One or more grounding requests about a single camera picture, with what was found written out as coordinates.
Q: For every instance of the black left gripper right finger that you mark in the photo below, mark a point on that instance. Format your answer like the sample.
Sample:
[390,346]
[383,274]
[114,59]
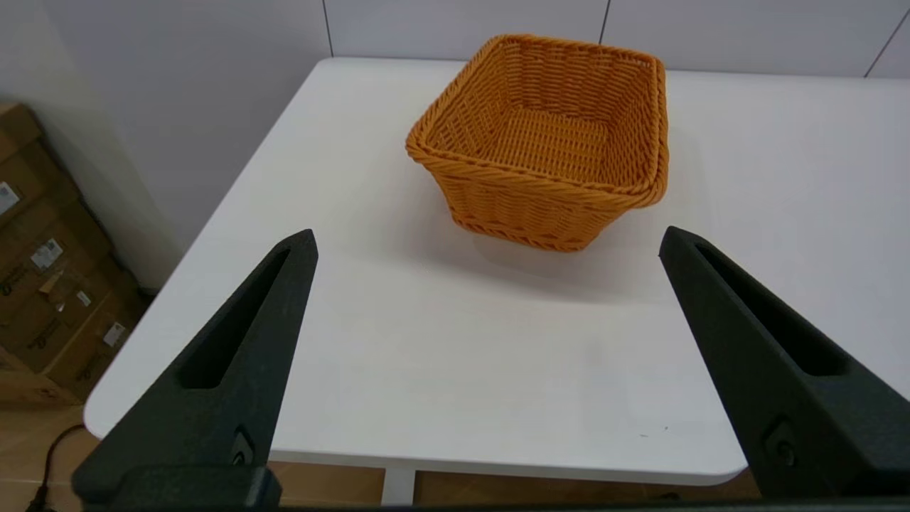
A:
[817,427]

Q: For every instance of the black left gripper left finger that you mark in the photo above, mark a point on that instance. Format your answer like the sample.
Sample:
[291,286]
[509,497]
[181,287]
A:
[142,455]

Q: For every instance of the orange woven wicker basket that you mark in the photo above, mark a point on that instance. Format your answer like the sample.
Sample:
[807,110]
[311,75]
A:
[540,142]

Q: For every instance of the brown cardboard box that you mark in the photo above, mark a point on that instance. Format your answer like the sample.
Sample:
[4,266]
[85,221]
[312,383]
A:
[28,163]
[71,313]
[85,363]
[35,242]

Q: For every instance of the white table leg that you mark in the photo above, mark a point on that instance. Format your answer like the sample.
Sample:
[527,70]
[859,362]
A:
[398,487]

